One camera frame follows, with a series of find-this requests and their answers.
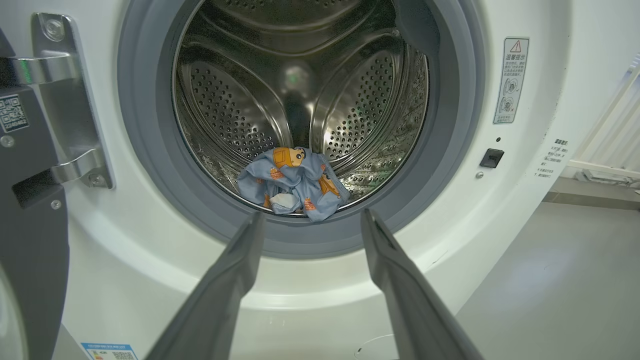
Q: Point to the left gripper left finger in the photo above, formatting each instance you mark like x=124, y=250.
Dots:
x=220, y=300

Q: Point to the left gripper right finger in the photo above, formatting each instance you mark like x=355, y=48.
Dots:
x=415, y=310

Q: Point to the cream white garment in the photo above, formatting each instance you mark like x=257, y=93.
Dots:
x=282, y=202

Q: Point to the blue cartoon print garment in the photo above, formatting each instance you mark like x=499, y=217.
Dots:
x=300, y=170

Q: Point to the black round glass washer door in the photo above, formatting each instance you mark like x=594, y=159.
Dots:
x=30, y=250

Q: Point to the white front-load washing machine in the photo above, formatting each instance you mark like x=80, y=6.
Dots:
x=500, y=225

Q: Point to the black door latch socket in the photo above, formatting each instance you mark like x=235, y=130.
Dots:
x=492, y=158

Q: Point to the grey rubber door gasket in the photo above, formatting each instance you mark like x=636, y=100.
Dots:
x=145, y=125

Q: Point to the chrome door hinge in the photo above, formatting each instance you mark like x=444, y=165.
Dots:
x=75, y=100

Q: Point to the round drain filter cover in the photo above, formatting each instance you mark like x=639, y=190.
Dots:
x=372, y=350

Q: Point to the blue energy label sticker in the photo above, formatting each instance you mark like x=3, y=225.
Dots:
x=110, y=351

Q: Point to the perforated steel washer drum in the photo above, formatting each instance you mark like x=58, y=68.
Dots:
x=225, y=100

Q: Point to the small printed text label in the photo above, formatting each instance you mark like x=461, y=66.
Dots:
x=552, y=159

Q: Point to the grey warning sticker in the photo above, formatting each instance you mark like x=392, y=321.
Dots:
x=511, y=80

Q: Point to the white metal railing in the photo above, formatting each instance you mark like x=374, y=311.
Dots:
x=605, y=145

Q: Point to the QR code sticker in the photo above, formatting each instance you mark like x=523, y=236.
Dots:
x=12, y=113

